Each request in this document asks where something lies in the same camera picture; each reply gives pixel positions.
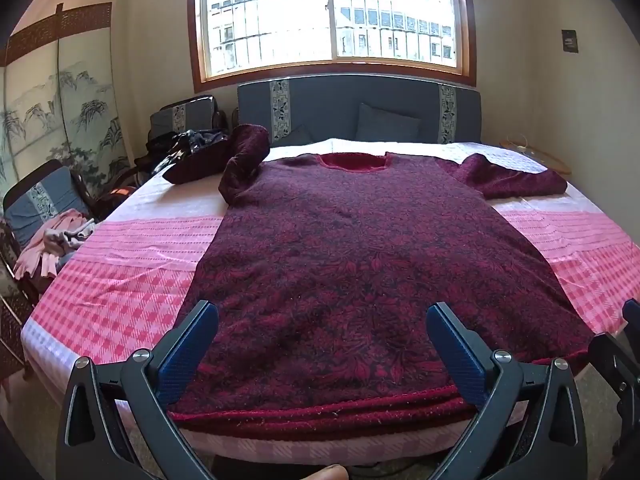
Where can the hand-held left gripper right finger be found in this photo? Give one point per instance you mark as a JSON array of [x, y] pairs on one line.
[[457, 352]]

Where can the person's left hand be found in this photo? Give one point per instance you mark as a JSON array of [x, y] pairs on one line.
[[326, 473]]

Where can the painted folding screen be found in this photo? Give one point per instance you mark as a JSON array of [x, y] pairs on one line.
[[65, 110]]

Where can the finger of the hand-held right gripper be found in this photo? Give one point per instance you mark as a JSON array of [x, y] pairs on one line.
[[633, 314], [607, 360]]

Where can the pink checked bedspread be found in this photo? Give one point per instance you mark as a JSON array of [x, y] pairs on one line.
[[115, 280]]

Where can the grey square pillow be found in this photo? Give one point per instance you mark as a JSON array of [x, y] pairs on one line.
[[387, 122]]

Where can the pile of dark clothes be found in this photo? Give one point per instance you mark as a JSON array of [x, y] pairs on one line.
[[175, 147]]

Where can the wooden chair with grey cushion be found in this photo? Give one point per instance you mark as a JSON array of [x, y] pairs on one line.
[[45, 200]]

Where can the maroon patterned knit sweater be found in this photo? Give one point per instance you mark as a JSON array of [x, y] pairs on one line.
[[350, 270]]

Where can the dark wall switch plate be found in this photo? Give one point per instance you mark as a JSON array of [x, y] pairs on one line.
[[570, 41]]

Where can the wooden framed window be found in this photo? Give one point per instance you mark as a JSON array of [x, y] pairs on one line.
[[330, 15]]

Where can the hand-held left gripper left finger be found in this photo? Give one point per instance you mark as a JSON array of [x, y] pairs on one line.
[[190, 347]]

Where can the small grey pillow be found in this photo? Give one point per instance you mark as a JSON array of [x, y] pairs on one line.
[[299, 136]]

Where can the dark armchair with grey cushion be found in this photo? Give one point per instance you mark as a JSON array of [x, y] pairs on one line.
[[187, 112]]

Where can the grey padded headboard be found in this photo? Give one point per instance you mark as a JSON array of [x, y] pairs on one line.
[[325, 105]]

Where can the dark maroon knit garment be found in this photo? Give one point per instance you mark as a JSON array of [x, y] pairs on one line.
[[192, 170]]

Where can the pile of pink clothes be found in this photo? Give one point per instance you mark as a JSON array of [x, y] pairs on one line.
[[52, 242]]

